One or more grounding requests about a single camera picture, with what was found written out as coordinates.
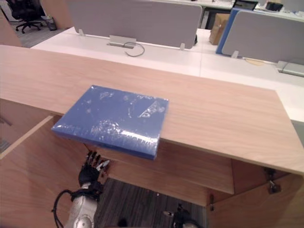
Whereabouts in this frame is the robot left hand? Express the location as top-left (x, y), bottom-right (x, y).
top-left (78, 150), bottom-right (111, 186)

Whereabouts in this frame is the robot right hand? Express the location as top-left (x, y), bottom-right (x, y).
top-left (163, 203), bottom-right (192, 226)

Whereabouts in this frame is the blue shrink-wrapped folder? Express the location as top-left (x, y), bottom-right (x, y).
top-left (51, 85), bottom-right (170, 161)

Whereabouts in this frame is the wooden left cabinet door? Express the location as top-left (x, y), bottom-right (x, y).
top-left (0, 115), bottom-right (95, 228)

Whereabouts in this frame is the wooden cabinet door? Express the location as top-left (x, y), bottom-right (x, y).
top-left (209, 172), bottom-right (304, 228)
top-left (0, 115), bottom-right (95, 228)

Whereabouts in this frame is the wooden right cabinet door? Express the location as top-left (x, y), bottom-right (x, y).
top-left (209, 172), bottom-right (304, 228)

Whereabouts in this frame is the light wooden office cabinet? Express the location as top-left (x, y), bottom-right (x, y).
top-left (0, 44), bottom-right (304, 228)

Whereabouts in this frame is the black office chair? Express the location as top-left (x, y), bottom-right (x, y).
top-left (6, 0), bottom-right (46, 32)

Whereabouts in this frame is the black mesh wastebasket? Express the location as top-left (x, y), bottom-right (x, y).
top-left (41, 15), bottom-right (58, 31)

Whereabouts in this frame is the plain grey desk divider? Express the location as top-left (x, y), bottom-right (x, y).
top-left (67, 0), bottom-right (203, 50)

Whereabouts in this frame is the brown cardboard box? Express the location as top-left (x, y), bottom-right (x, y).
top-left (209, 13), bottom-right (230, 46)

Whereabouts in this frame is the grey divider with blue edge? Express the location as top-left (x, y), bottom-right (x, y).
top-left (215, 7), bottom-right (304, 65)

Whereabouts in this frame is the dark laptop screen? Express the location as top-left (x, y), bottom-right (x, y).
top-left (234, 0), bottom-right (258, 11)

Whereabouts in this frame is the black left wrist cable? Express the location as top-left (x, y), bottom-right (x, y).
top-left (51, 189), bottom-right (79, 228)

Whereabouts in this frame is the grey loose cable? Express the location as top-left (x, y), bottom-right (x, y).
top-left (124, 42), bottom-right (146, 58)

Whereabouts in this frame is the silver desk cable flap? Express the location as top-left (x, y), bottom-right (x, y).
top-left (106, 35), bottom-right (137, 49)
top-left (276, 60), bottom-right (304, 77)

